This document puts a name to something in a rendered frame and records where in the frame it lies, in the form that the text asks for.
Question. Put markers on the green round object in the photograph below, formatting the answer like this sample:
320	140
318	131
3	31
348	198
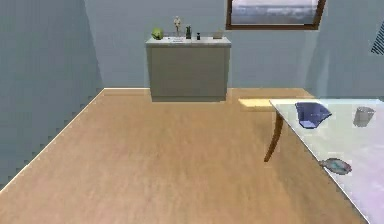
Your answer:
157	33

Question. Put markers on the thin pale painted vase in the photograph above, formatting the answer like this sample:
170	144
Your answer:
177	25

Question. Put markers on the grey cupboard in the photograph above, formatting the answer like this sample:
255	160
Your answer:
188	66

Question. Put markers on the white flat paper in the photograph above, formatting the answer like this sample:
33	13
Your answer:
176	39

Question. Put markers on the small black bottle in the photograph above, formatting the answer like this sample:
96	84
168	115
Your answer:
198	36

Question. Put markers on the dark green bottle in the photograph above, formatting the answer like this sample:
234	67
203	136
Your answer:
188	32

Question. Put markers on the blue bowl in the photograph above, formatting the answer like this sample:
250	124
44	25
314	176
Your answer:
311	114

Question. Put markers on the brown framed window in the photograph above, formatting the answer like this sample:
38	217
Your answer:
275	13

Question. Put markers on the grey blue flat dish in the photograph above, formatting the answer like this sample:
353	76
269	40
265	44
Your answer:
336	165

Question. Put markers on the glass table with brown legs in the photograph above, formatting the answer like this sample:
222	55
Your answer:
346	146

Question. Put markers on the grey cup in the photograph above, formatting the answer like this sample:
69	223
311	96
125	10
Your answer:
363	116

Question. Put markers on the dark striped wall vent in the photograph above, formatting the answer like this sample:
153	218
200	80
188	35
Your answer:
378	40

